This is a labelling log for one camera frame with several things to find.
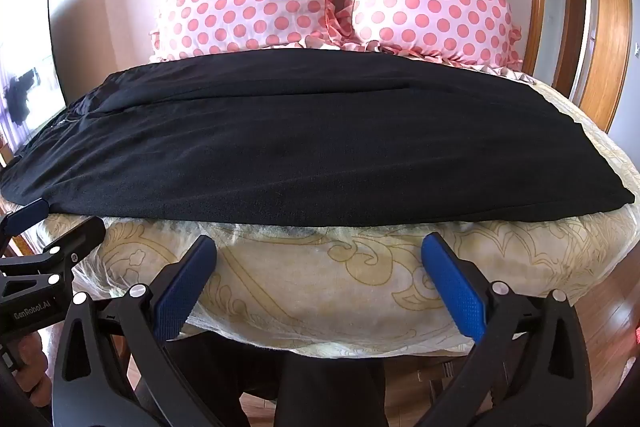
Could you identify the wooden door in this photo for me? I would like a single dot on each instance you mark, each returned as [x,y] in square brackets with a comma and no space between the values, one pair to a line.
[612,32]

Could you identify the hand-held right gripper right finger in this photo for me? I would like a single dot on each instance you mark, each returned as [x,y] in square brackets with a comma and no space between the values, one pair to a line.
[457,287]

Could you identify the bright window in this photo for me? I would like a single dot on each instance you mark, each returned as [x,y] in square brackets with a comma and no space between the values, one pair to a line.
[30,67]

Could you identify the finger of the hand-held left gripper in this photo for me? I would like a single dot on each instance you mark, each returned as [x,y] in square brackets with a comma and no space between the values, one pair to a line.
[75,244]
[27,215]

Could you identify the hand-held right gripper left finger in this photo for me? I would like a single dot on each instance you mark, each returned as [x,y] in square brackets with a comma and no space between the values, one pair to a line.
[182,287]

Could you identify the black pants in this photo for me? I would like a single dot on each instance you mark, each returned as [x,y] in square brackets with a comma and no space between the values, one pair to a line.
[310,137]

